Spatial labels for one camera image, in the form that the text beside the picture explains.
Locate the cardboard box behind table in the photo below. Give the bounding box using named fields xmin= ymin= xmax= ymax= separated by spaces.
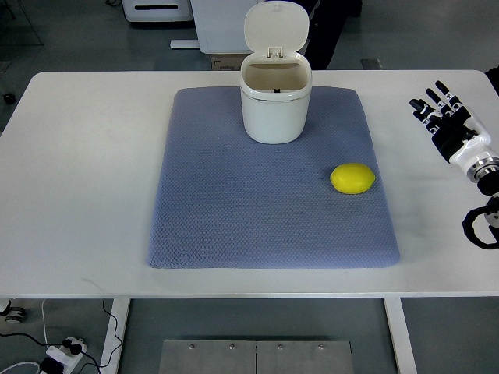
xmin=211 ymin=54 xmax=247 ymax=71

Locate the white cabinet behind table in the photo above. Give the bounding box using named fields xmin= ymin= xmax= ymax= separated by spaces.
xmin=170 ymin=0 xmax=257 ymax=55

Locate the white appliance top left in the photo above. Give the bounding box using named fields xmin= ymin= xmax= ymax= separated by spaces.
xmin=122 ymin=0 xmax=193 ymax=23

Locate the blue textured mat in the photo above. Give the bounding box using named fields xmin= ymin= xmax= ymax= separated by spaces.
xmin=147 ymin=86 xmax=400 ymax=269

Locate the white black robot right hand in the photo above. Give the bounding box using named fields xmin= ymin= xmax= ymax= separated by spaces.
xmin=409 ymin=80 xmax=498 ymax=175

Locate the left white table leg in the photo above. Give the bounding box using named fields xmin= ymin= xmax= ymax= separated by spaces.
xmin=99 ymin=298 xmax=131 ymax=374

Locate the yellow lemon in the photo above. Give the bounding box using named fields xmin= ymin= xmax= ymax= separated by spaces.
xmin=330 ymin=163 xmax=376 ymax=195

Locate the right white table leg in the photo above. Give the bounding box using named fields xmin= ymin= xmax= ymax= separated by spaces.
xmin=384 ymin=297 xmax=417 ymax=374

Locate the white power strip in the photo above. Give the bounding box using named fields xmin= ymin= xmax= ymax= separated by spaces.
xmin=40 ymin=337 xmax=87 ymax=374

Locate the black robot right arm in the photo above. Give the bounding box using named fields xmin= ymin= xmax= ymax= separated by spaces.
xmin=467 ymin=157 xmax=499 ymax=196

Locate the white table leg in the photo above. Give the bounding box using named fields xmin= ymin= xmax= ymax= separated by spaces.
xmin=99 ymin=298 xmax=131 ymax=374
xmin=384 ymin=297 xmax=417 ymax=374

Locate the white floor cable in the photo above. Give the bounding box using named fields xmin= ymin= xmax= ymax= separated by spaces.
xmin=0 ymin=299 xmax=50 ymax=374

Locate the black caster wheel left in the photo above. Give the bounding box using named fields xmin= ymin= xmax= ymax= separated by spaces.
xmin=2 ymin=93 xmax=16 ymax=105

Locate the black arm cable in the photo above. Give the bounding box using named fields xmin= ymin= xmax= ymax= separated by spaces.
xmin=462 ymin=196 xmax=499 ymax=250

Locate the black floor cable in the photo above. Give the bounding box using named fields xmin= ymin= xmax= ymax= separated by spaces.
xmin=0 ymin=298 xmax=124 ymax=374

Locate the white trash bin with lid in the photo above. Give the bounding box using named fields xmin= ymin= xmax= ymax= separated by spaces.
xmin=240 ymin=1 xmax=312 ymax=144

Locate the metal floor plate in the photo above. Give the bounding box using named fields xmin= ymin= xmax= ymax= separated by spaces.
xmin=159 ymin=340 xmax=354 ymax=373

